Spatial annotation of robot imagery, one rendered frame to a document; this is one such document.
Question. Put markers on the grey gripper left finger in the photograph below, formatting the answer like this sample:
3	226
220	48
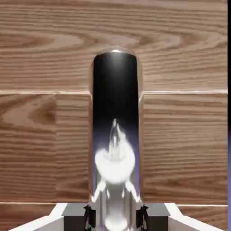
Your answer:
74	218

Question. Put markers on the light wood cabinet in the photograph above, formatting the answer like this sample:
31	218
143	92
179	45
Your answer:
180	126

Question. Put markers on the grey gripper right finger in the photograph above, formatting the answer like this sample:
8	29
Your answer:
157	218

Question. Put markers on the light wood cabinet door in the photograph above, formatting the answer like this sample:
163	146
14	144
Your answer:
180	144
45	54
21	213

